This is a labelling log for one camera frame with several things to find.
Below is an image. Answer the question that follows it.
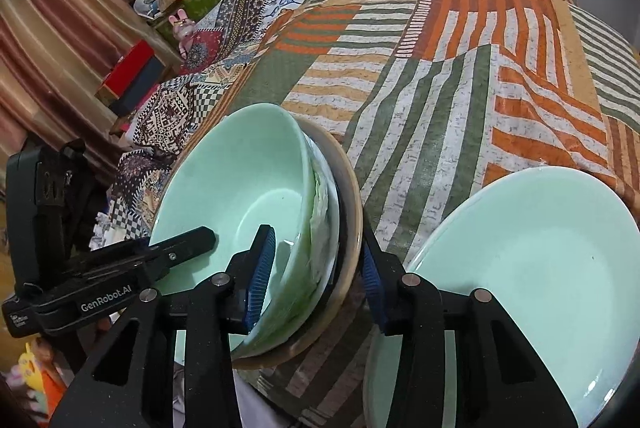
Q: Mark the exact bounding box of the orange striped blanket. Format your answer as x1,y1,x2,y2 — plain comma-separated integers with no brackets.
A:
240,0,640,428

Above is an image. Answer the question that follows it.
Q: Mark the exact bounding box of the pink bowl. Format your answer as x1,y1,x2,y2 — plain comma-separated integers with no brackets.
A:
235,115,364,370

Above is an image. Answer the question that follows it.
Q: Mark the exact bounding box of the green plate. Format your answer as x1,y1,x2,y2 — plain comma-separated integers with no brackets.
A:
363,165,636,428

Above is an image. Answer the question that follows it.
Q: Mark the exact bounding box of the white spotted bowl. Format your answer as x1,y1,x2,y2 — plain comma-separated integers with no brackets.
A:
235,128,346,359

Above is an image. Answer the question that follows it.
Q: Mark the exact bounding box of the green cardboard box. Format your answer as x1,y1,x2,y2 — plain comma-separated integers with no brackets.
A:
152,0,226,34

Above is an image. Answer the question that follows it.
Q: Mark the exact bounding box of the red box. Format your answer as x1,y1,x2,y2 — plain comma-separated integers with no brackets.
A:
101,40,156,102

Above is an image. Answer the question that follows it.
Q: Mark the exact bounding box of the pink bunny figure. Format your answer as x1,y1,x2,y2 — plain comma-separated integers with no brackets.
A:
169,8,198,59

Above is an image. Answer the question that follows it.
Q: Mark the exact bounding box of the orange yellow toy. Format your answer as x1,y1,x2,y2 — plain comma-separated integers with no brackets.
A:
10,340,68,416

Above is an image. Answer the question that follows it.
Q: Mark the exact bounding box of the dark blue box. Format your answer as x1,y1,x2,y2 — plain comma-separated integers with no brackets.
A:
107,57,166,119

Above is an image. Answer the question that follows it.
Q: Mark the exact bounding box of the green bowl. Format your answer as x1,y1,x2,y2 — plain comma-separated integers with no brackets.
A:
148,103,341,356

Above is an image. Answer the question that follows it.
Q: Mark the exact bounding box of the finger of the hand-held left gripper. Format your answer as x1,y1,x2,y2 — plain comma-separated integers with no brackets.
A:
35,227,217,305

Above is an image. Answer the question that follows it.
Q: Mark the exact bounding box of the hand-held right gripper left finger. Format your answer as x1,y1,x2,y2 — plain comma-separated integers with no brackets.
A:
47,224,277,428

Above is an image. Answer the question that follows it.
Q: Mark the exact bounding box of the striped brown curtain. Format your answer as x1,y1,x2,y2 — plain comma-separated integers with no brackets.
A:
0,0,181,189

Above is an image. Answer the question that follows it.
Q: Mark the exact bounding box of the patchwork printed blanket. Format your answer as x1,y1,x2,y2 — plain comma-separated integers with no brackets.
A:
90,0,331,249

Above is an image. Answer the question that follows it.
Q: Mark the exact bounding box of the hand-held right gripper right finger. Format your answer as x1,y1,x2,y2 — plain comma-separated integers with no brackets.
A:
361,228,577,428

